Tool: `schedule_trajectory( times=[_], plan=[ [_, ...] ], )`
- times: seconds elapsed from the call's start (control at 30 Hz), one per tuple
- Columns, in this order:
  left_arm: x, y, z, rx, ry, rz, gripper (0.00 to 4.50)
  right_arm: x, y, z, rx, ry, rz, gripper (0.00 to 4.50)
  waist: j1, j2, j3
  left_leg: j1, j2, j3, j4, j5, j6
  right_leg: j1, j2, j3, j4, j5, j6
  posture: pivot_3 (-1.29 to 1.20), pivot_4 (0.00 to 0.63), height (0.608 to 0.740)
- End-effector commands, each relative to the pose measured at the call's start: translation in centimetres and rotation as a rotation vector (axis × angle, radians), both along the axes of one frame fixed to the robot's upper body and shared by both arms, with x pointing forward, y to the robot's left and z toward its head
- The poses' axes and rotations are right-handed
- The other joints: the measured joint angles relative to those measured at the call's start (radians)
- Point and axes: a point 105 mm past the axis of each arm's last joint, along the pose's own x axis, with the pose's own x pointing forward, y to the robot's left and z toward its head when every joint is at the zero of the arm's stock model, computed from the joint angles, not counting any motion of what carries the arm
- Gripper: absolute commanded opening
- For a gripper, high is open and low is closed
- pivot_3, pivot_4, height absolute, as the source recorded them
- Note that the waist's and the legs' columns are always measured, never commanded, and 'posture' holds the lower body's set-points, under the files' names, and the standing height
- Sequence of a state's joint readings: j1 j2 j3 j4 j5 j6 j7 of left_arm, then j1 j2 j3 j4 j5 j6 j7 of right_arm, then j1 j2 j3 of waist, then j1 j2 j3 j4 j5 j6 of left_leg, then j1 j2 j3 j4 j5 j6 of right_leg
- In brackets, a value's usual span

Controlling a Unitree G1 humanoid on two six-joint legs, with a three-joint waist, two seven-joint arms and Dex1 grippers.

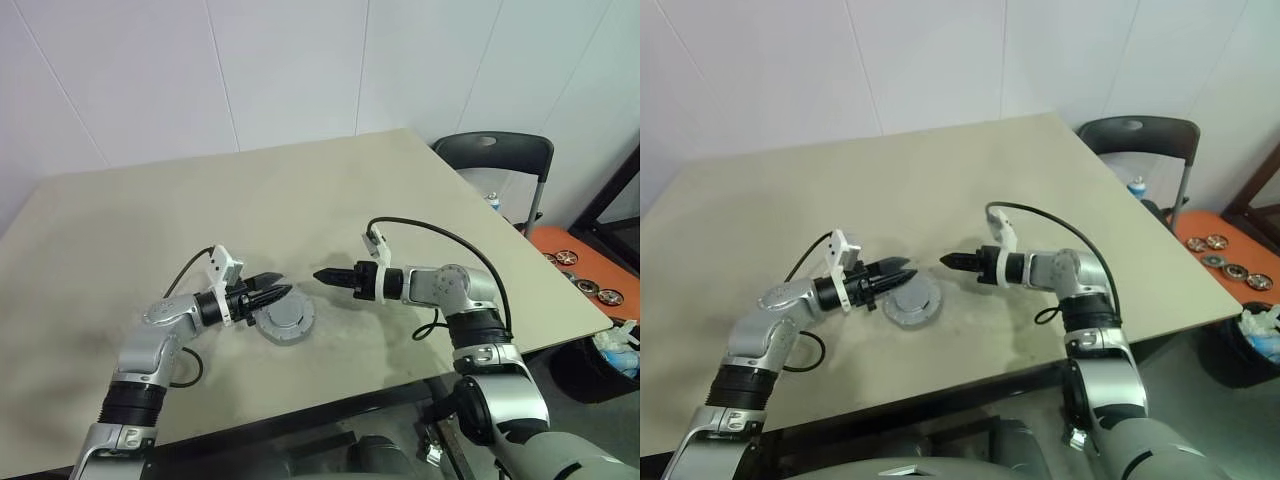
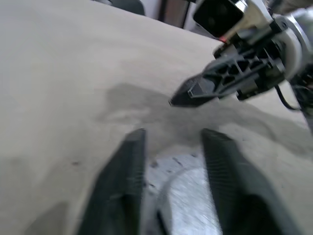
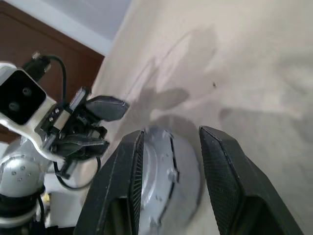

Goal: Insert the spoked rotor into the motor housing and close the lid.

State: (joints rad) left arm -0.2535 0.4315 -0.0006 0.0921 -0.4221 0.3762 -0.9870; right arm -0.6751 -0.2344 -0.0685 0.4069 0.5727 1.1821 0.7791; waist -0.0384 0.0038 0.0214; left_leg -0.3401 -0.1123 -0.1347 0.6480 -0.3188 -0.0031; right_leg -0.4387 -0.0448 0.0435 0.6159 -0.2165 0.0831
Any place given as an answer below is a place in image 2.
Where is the round silver motor housing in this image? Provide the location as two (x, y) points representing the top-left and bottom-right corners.
(144, 154), (224, 235)

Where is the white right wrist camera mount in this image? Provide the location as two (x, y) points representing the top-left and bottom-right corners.
(192, 0), (303, 79)

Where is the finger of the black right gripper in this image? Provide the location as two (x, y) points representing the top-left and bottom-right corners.
(168, 54), (268, 108)
(181, 62), (217, 92)

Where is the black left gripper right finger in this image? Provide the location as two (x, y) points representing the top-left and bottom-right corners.
(200, 128), (303, 235)

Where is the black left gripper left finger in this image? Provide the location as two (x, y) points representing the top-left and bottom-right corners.
(77, 128), (148, 235)

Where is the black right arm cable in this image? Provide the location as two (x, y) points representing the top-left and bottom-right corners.
(276, 84), (303, 111)

